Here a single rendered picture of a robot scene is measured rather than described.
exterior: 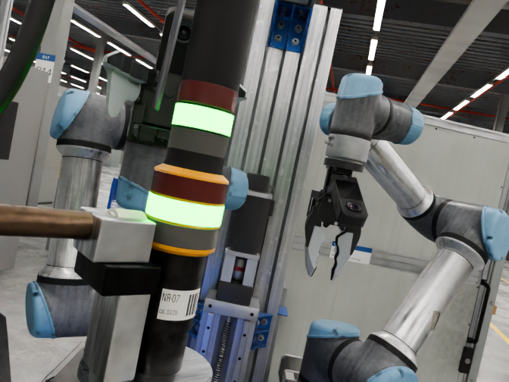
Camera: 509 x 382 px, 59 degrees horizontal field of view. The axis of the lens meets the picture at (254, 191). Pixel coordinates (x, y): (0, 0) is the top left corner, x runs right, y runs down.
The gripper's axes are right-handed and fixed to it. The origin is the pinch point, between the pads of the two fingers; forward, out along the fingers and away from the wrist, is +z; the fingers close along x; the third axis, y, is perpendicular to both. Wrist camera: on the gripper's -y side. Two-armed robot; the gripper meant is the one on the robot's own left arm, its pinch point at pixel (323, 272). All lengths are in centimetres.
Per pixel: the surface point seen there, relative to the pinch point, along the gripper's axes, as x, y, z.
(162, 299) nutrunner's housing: 25, -52, -8
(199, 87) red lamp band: 25, -52, -19
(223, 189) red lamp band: 23, -52, -14
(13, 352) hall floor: 127, 237, 143
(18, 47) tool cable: 33, -57, -19
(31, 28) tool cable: 32, -56, -20
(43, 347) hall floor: 112, 252, 143
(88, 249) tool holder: 29, -54, -10
